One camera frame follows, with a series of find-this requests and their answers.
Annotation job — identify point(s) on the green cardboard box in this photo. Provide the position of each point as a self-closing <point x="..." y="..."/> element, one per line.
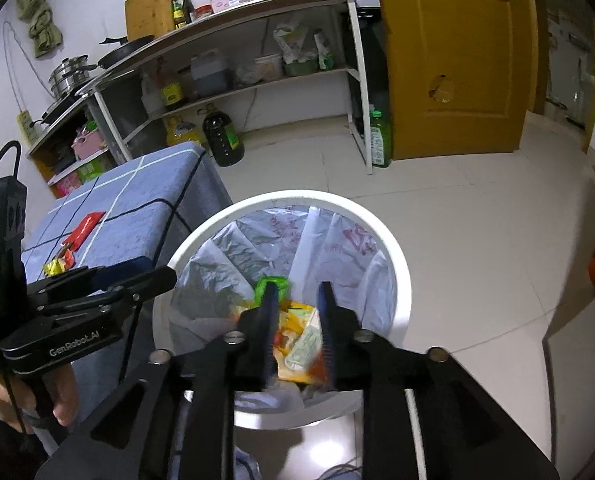
<point x="94" y="170"/>

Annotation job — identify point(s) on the yellow power strip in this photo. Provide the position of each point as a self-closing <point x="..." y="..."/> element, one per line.
<point x="26" y="127"/>

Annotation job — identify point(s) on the brown jar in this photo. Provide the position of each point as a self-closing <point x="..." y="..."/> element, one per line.
<point x="186" y="87"/>

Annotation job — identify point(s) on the stainless steel steamer pot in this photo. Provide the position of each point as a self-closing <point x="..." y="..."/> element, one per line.
<point x="69" y="77"/>

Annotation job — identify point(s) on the red snack wrapper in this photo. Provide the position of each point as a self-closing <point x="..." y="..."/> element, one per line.
<point x="87" y="230"/>

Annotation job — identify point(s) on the black frying pan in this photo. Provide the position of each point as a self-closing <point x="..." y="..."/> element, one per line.
<point x="127" y="50"/>

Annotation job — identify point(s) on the black induction cooker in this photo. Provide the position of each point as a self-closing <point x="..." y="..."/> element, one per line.
<point x="59" y="110"/>

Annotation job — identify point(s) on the white metal shelf unit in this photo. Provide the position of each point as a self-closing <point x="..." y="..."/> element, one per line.
<point x="362" y="110"/>

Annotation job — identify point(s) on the orange yellow snack wrapper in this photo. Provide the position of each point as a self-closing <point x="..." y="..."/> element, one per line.
<point x="283" y="355"/>

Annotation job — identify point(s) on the pink chopstick holder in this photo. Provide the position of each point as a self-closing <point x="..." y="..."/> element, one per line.
<point x="230" y="1"/>

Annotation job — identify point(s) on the dark glass bottle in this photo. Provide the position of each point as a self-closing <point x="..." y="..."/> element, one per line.
<point x="188" y="10"/>

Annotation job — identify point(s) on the dark cooking oil bottle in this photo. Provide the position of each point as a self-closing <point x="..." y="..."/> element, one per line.
<point x="222" y="140"/>

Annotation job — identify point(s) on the yellow wooden door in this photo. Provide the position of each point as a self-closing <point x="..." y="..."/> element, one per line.
<point x="452" y="35"/>

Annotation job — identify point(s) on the white plastic bottle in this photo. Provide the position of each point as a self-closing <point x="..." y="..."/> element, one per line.
<point x="151" y="97"/>

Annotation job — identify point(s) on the clear jerry can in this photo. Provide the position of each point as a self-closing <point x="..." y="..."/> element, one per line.
<point x="210" y="75"/>

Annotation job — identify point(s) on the translucent plastic bin liner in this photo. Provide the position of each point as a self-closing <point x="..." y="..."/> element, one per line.
<point x="337" y="260"/>

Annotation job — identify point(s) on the pink cardboard box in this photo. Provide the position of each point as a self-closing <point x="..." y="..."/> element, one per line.
<point x="67" y="186"/>

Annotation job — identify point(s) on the green snack packet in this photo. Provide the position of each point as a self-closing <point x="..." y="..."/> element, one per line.
<point x="259" y="290"/>

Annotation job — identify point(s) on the white plastic tub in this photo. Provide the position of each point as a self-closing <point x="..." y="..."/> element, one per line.
<point x="268" y="69"/>

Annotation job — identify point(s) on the blue checked tablecloth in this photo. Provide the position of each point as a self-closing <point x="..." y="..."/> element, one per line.
<point x="142" y="185"/>

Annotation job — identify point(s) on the pale printed wrapper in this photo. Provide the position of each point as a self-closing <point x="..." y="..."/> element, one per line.
<point x="302" y="347"/>

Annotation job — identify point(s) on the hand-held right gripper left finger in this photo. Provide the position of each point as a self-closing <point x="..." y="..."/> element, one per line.
<point x="270" y="330"/>

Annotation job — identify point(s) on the red lid jar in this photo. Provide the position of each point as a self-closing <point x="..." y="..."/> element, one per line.
<point x="203" y="12"/>

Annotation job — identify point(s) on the pink plastic basket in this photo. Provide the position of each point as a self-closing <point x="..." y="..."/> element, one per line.
<point x="89" y="145"/>

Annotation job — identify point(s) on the person's left hand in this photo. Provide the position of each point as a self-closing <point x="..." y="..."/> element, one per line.
<point x="64" y="400"/>

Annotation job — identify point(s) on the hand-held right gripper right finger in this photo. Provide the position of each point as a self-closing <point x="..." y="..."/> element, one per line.
<point x="328" y="330"/>

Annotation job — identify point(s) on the yellow label sauce bottle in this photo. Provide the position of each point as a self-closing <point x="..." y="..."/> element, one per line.
<point x="172" y="92"/>

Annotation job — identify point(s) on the green white plastic bags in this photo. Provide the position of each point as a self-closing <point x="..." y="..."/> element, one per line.
<point x="302" y="52"/>

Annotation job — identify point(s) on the yellow cooking oil bottle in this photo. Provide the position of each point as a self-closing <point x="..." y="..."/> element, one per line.
<point x="182" y="132"/>

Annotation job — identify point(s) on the white trash bin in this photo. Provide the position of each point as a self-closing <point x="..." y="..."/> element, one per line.
<point x="327" y="199"/>

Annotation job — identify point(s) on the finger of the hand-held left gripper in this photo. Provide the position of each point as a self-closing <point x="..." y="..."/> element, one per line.
<point x="125" y="269"/>
<point x="147" y="282"/>

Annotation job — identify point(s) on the green detergent bottle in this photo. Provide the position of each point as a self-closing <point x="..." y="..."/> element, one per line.
<point x="380" y="140"/>

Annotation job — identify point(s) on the green label glass bottle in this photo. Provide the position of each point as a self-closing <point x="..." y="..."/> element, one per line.
<point x="178" y="15"/>

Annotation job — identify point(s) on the long yellow snack wrapper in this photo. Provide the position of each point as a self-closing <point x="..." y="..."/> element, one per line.
<point x="57" y="266"/>

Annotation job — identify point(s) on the wooden cutting board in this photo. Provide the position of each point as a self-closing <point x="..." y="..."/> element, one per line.
<point x="147" y="10"/>

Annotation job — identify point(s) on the green hanging cloth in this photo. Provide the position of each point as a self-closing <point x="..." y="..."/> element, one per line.
<point x="39" y="15"/>

